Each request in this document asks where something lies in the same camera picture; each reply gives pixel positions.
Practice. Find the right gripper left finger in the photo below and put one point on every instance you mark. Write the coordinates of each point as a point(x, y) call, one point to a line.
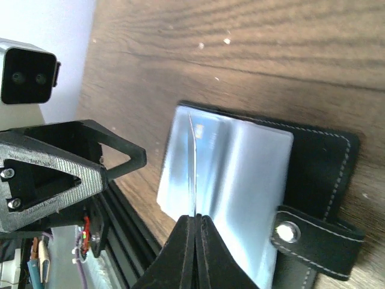
point(174, 266)

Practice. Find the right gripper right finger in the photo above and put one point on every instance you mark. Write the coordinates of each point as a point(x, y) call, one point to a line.
point(215, 266)

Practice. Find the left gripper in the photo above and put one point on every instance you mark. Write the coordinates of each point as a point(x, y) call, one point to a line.
point(49, 171)

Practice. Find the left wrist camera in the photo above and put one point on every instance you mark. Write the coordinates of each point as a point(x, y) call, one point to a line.
point(28, 73)

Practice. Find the black vip credit card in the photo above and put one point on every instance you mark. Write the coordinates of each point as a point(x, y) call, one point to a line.
point(192, 167)

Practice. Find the black card holder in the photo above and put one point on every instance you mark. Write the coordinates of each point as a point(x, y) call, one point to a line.
point(272, 190)

